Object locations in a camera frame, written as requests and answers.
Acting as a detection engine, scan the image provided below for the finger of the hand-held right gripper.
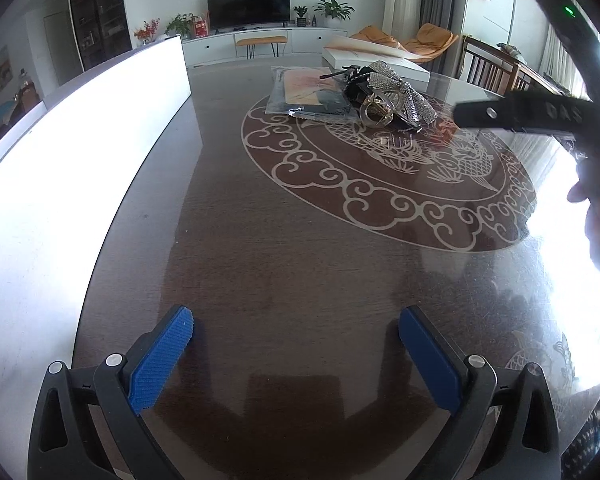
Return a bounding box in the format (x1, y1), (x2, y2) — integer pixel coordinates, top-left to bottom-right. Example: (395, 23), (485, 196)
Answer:
(453, 91), (520, 133)

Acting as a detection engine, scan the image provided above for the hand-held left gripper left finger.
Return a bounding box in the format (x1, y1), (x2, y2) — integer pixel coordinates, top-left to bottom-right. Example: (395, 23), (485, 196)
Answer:
(27, 305), (196, 480)

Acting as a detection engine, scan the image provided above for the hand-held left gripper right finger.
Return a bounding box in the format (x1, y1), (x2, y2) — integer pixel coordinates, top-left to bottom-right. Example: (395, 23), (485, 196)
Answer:
(398, 305), (563, 480)

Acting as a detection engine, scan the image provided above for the rhinestone bow hair clip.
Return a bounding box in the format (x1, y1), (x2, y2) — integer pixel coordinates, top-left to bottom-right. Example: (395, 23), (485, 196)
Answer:
(344, 60), (439, 130)

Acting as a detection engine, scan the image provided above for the wooden side table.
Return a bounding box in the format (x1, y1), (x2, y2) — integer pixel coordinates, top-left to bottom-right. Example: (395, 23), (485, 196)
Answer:
(500, 42), (589, 99)

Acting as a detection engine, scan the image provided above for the wooden chair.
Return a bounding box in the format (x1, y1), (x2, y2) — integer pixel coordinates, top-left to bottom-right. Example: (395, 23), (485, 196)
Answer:
(462, 36), (522, 97)

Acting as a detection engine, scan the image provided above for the orange lounge chair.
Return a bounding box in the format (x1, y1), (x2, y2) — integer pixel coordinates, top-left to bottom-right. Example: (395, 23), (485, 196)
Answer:
(352, 22), (459, 64)

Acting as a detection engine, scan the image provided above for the grey curtain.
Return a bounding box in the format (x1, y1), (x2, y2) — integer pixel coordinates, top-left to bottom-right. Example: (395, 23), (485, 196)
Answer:
(420, 0), (469, 79)

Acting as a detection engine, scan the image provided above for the white flat box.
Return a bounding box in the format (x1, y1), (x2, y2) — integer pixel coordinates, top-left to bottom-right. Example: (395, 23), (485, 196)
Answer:
(322, 36), (431, 84)

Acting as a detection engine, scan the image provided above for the white curtain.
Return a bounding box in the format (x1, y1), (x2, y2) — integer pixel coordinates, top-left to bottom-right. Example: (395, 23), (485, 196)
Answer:
(382, 0), (426, 44)

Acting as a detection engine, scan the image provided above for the clear plastic packet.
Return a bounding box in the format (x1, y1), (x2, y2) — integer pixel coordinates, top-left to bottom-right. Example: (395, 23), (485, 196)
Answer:
(265, 66), (367, 122)

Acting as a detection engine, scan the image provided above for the large leafy potted plant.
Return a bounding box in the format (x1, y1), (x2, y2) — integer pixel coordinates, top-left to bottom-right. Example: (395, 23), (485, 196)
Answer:
(313, 0), (355, 29)

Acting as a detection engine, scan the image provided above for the orange stool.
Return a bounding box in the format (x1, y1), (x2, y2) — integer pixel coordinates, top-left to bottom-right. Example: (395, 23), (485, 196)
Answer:
(236, 36), (288, 60)

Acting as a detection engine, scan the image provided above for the black television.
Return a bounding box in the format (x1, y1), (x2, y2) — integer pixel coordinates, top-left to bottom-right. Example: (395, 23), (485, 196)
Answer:
(206, 0), (291, 31)

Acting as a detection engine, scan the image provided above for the white television cabinet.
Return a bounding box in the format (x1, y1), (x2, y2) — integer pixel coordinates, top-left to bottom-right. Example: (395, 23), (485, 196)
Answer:
(182, 26), (352, 67)

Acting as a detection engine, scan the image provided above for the bushy green potted plant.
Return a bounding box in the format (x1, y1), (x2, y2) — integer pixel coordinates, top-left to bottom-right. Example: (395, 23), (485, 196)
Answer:
(165, 14), (199, 39)

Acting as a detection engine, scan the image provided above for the red flower arrangement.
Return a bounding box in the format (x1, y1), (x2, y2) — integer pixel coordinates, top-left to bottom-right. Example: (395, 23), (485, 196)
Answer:
(134, 19), (162, 47)

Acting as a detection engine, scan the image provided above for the white door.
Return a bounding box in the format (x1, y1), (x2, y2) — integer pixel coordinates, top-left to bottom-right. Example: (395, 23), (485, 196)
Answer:
(42, 10), (71, 87)

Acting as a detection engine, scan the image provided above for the glass display cabinet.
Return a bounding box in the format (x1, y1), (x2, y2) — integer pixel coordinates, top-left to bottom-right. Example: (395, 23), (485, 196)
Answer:
(67, 0), (134, 74)

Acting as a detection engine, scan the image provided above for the framed wall picture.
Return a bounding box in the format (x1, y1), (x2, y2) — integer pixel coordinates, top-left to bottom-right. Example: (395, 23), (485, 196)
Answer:
(0, 45), (14, 92)

